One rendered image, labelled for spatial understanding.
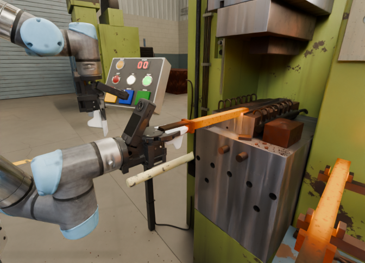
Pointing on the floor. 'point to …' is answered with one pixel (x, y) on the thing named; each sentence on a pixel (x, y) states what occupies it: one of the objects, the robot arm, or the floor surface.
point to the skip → (177, 81)
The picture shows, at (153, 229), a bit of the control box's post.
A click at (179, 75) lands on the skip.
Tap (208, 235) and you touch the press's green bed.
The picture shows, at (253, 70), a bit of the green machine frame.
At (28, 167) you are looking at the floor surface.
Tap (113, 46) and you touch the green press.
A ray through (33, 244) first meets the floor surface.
